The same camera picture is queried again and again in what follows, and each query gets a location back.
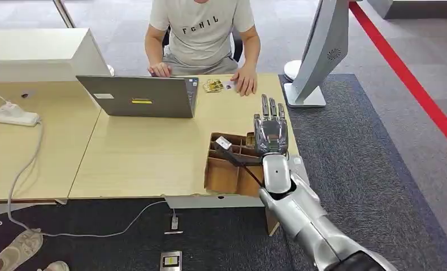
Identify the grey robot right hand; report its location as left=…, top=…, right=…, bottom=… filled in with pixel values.
left=253, top=94, right=289, bottom=156

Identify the person's right hand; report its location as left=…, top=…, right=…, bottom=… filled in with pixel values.
left=147, top=62, right=173, bottom=78

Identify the person's left hand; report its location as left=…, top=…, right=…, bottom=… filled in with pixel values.
left=231, top=65, right=258, bottom=97

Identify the grey laptop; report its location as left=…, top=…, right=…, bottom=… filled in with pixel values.
left=76, top=75, right=199, bottom=119

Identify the round white stand base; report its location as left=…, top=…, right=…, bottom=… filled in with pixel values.
left=284, top=59, right=303, bottom=82

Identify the person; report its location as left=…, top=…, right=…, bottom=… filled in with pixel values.
left=144, top=0, right=262, bottom=76

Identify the wooden card box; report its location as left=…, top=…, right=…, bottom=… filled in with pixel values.
left=204, top=132, right=284, bottom=198

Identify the silver standing display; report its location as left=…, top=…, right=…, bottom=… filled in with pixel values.
left=284, top=0, right=350, bottom=109

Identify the wooden desk leg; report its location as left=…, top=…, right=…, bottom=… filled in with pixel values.
left=265, top=207, right=281, bottom=237

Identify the dark rug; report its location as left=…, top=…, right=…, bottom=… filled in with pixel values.
left=0, top=73, right=447, bottom=271

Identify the metal pole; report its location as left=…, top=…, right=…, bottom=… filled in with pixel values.
left=52, top=0, right=76, bottom=29

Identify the red floor tape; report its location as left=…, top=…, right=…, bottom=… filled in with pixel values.
left=349, top=1, right=447, bottom=156

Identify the white power strip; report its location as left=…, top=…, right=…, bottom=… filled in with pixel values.
left=0, top=100, right=41, bottom=128

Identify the metal floor socket box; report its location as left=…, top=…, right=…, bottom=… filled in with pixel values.
left=159, top=251, right=183, bottom=271

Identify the pale shoe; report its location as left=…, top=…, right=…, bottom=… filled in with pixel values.
left=0, top=229, right=44, bottom=271
left=38, top=261, right=70, bottom=271

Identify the black camera cable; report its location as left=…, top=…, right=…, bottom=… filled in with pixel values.
left=213, top=143, right=264, bottom=189

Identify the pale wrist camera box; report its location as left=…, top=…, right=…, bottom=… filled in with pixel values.
left=215, top=136, right=233, bottom=151

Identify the grey floor cable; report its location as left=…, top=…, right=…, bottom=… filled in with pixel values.
left=40, top=200, right=176, bottom=239

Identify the grey power strip cable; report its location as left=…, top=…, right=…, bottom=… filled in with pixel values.
left=0, top=120, right=45, bottom=234

